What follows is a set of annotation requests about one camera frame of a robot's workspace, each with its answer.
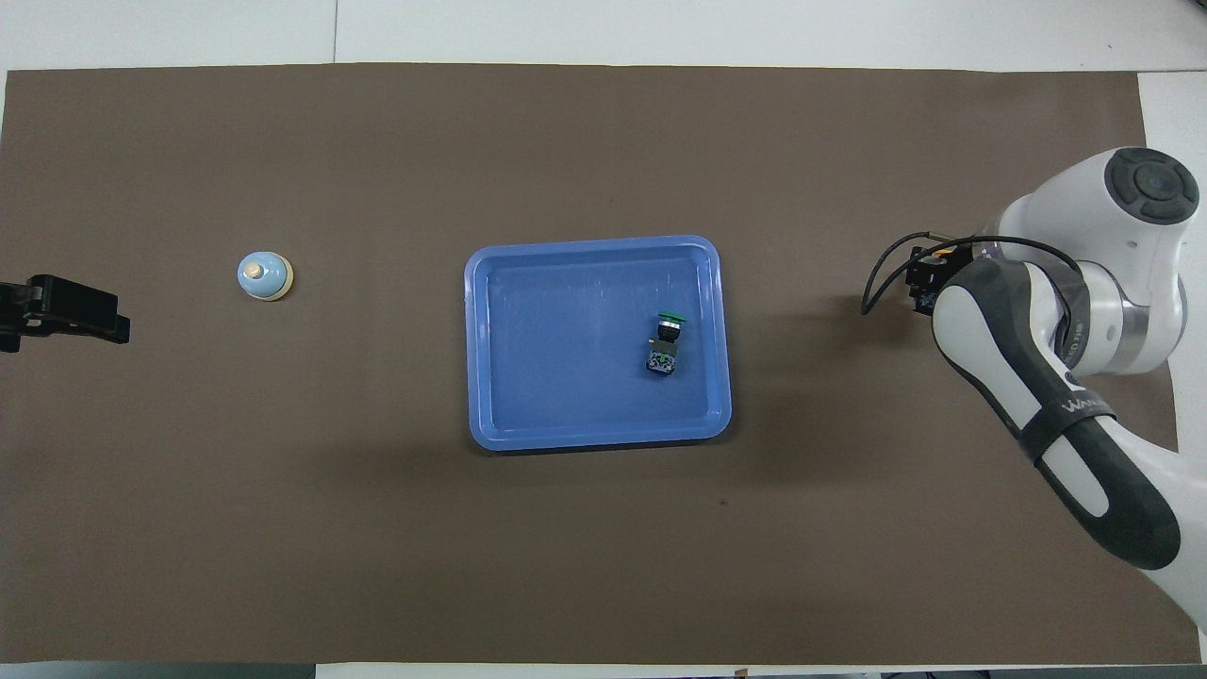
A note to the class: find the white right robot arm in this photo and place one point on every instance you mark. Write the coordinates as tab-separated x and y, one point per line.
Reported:
1132	264

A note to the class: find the brown table mat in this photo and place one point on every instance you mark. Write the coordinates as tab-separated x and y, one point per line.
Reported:
283	519

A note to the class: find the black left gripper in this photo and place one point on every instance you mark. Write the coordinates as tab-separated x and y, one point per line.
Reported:
57	304

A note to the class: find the light blue desk bell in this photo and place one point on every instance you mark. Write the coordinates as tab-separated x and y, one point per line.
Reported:
266	278

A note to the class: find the blue plastic tray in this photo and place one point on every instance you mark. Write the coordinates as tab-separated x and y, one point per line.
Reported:
566	377

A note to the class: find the green push button switch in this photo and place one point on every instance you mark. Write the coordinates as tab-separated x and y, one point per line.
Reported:
663	360

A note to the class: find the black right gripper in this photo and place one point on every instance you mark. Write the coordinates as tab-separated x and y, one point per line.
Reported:
919	278

